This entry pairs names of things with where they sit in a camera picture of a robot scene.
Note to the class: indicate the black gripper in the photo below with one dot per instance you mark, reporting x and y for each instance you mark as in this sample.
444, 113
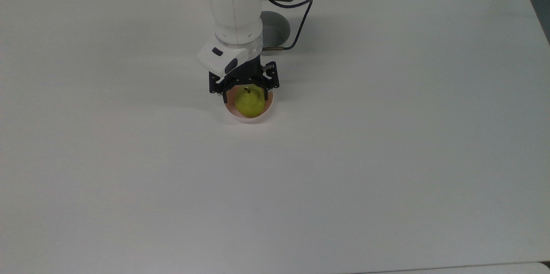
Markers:
249, 70

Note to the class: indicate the green yellow pear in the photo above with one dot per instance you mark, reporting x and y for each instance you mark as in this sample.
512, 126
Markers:
249, 104

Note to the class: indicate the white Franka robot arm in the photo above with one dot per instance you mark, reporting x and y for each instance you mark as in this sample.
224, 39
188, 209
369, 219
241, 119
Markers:
236, 7

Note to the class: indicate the pink plastic bowl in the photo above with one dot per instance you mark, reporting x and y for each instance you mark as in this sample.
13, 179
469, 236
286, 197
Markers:
258, 118

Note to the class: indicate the grey plastic bowl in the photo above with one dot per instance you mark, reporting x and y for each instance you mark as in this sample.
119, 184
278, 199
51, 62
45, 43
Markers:
277, 29

